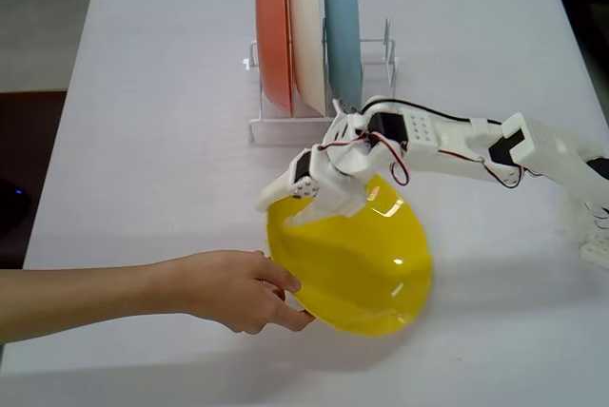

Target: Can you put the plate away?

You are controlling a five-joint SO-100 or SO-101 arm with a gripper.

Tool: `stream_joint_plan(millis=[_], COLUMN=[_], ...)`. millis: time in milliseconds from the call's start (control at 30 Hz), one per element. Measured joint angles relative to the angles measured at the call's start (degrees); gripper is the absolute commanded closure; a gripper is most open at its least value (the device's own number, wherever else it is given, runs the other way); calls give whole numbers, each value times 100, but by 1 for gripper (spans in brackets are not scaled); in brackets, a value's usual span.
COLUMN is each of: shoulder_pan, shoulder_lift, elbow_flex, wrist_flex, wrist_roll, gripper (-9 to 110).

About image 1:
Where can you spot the person's bare forearm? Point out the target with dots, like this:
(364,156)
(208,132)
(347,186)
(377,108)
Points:
(81,300)

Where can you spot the person's bare hand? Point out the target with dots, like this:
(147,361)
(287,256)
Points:
(228,288)

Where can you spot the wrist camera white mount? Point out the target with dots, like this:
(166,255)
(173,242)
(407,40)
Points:
(342,126)

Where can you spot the blue plate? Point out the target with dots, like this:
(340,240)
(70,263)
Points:
(342,36)

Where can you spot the dark round object blue light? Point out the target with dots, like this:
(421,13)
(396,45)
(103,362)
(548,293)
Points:
(12,205)

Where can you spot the orange plate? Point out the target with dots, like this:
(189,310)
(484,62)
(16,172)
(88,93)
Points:
(273,36)

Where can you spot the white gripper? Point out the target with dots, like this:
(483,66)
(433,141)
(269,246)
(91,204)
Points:
(318,178)

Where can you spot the cream plate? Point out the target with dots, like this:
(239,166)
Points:
(307,36)

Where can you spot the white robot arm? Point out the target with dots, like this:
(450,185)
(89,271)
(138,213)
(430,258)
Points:
(476,141)

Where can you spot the yellow plate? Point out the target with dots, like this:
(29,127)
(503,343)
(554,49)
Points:
(352,274)

